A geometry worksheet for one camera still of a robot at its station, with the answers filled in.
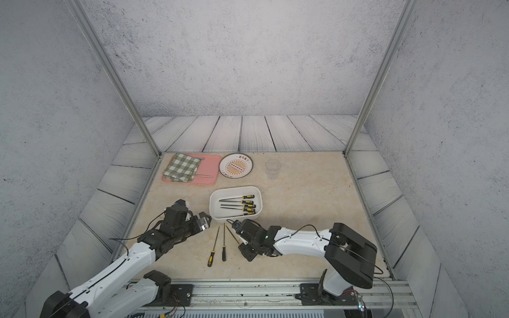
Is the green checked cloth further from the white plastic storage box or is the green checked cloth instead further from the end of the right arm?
the end of the right arm

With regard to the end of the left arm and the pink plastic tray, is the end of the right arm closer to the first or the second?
the end of the left arm

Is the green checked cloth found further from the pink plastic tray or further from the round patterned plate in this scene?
the round patterned plate

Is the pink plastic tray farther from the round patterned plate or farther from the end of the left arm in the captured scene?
the end of the left arm

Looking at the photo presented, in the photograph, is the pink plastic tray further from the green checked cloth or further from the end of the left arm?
the end of the left arm

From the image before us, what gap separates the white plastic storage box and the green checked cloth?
18 centimetres

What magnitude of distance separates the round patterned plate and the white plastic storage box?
0.10 metres

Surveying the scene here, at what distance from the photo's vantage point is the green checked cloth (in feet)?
3.61

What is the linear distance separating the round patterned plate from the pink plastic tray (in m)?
0.03

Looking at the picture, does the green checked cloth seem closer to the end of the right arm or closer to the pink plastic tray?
the pink plastic tray

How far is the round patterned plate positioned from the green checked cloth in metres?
0.15

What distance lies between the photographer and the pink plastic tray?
1.10m

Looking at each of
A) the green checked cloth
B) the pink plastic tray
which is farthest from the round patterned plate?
the green checked cloth

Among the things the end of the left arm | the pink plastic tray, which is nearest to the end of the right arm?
the end of the left arm

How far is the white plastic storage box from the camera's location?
942mm
